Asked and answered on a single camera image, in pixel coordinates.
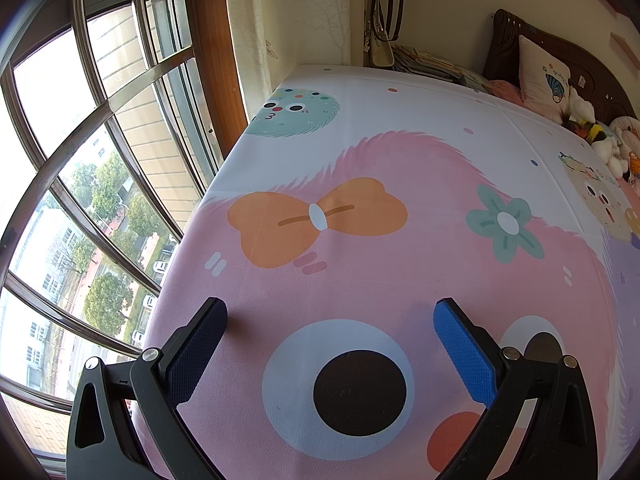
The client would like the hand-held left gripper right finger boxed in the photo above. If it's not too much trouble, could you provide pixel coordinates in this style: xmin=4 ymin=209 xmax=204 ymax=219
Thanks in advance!
xmin=433 ymin=297 xmax=598 ymax=480

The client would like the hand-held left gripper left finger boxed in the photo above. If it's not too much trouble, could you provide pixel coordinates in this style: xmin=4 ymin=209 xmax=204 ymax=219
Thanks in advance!
xmin=66 ymin=297 xmax=228 ymax=480

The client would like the cartoon printed tablecloth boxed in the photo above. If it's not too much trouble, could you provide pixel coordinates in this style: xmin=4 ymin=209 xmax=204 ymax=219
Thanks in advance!
xmin=135 ymin=62 xmax=640 ymax=480

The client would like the white plush toy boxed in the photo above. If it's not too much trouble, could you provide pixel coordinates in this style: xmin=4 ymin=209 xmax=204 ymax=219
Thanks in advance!
xmin=607 ymin=152 xmax=633 ymax=179
xmin=565 ymin=87 xmax=596 ymax=123

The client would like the bee plush toy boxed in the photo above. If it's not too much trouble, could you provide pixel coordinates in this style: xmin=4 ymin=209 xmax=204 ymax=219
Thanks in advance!
xmin=587 ymin=125 xmax=626 ymax=161

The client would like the brown orange plush toy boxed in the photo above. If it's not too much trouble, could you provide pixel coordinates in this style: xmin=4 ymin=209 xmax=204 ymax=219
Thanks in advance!
xmin=562 ymin=119 xmax=601 ymax=142

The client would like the curved bay window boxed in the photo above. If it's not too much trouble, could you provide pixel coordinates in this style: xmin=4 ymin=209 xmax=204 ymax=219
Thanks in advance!
xmin=0 ymin=0 xmax=251 ymax=466

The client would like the white embroidered pillow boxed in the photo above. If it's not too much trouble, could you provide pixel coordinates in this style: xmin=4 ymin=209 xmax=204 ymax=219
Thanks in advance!
xmin=517 ymin=35 xmax=572 ymax=123

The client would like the stack of books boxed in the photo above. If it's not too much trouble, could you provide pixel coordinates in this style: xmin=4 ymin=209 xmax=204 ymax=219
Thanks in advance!
xmin=392 ymin=44 xmax=493 ymax=93

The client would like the beige handbag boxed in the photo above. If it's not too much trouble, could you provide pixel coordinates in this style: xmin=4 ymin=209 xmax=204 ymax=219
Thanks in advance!
xmin=366 ymin=0 xmax=405 ymax=67

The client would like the cream leaf print curtain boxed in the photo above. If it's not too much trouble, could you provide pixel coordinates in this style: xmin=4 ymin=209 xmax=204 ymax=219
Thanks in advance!
xmin=222 ymin=0 xmax=366 ymax=128

